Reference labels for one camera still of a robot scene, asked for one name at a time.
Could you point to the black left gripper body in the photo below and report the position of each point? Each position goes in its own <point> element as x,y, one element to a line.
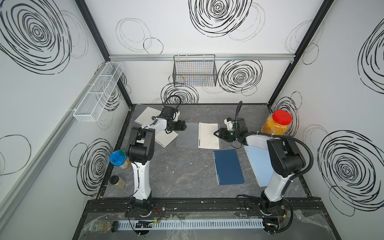
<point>175,125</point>

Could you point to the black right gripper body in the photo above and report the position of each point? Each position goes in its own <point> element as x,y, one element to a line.
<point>229,136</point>

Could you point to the frosted cover white notebook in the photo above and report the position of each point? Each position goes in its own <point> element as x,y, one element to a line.
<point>199,135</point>

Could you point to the torn lined paper page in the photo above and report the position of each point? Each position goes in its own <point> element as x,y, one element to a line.
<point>145,118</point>

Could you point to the light blue spiral notebook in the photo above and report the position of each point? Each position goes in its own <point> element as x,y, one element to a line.
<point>261,164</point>

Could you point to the dark blue spiral notebook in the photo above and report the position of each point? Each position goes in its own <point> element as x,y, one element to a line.
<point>228,168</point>

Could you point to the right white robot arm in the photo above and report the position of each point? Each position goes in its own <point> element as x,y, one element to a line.
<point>289,158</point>

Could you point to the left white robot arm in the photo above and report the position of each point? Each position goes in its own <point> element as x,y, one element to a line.
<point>142,148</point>

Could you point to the cornflakes jar with red lid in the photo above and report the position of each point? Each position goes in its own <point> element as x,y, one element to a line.
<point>277,123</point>

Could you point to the blue lid snack cup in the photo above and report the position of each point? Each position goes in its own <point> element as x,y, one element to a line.
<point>120,159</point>

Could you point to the small black cap bottle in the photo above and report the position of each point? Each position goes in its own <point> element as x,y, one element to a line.
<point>117,181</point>

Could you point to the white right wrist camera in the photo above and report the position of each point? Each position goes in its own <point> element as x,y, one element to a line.
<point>229,122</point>

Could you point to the black wire basket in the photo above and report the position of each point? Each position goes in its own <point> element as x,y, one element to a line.
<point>195,73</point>

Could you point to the aluminium wall rail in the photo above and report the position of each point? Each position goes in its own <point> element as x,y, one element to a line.
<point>202,57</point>

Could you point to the white mesh wall shelf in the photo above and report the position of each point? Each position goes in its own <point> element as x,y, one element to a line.
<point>99,92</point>

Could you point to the white slotted cable duct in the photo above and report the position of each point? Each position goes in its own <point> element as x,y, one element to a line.
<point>192,224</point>

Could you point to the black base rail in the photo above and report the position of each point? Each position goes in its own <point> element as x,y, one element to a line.
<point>162,207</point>

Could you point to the left black frame post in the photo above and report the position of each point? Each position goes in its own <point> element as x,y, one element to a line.
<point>87,16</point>

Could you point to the black corner frame post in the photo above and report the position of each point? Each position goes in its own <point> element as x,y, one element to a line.
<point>318,19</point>

